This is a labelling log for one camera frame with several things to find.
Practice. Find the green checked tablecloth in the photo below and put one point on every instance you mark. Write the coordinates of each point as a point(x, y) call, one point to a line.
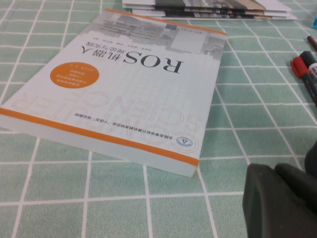
point(247, 104)

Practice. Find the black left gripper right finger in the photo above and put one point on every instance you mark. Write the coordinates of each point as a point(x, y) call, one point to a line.
point(299, 183)

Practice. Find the red cap black marker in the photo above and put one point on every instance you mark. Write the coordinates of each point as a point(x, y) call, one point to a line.
point(300, 66)

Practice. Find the black cap white marker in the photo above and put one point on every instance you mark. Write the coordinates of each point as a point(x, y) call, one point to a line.
point(308, 57)

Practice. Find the photo cover brochure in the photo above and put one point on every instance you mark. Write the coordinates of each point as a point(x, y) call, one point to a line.
point(173, 2)
point(277, 13)
point(284, 17)

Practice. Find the blue grey Billion Dollar book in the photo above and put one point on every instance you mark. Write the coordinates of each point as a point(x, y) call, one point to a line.
point(314, 24)

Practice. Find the dark red pencil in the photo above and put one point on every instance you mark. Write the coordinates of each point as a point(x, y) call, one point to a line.
point(312, 42)

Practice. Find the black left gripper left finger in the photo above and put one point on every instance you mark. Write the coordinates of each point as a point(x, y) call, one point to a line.
point(270, 205)

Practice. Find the white orange ROS book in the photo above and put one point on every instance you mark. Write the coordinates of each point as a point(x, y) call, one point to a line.
point(119, 99)

